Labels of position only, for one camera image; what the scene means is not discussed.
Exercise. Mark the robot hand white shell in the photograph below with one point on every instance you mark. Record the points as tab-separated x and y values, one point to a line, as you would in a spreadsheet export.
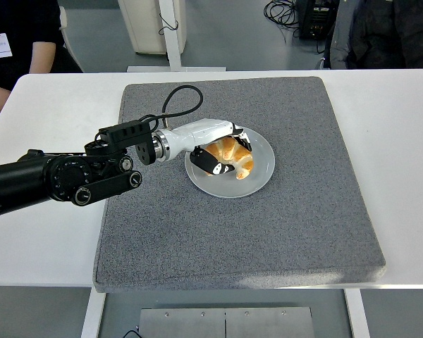
197	134

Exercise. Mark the croissant bread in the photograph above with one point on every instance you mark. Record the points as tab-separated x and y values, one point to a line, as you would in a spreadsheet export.
241	160

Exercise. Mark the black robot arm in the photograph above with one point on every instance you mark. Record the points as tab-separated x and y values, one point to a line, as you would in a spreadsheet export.
21	179

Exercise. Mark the grey round plate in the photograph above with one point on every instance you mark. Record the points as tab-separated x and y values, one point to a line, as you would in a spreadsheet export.
232	188

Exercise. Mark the grey metal plate with screws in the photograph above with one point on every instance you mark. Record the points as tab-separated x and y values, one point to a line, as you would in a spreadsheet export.
225	322

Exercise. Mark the grey felt mat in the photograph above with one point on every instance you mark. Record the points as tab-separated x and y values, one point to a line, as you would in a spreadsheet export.
232	239

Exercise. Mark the white cabinet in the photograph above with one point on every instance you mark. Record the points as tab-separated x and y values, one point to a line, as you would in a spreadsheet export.
141	28

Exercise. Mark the black electronics box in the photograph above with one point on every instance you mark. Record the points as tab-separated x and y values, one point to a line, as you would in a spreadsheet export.
315	21

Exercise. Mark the white chair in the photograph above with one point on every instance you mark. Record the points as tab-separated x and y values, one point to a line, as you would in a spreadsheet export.
62	17

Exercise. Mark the person in dark jacket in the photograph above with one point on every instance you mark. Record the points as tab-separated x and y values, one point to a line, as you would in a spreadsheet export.
373	35

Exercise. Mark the white table leg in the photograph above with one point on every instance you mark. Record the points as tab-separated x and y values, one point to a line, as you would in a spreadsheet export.
356	313
91	313

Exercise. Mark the white stand post with base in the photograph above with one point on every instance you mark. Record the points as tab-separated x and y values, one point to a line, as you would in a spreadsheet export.
172	42

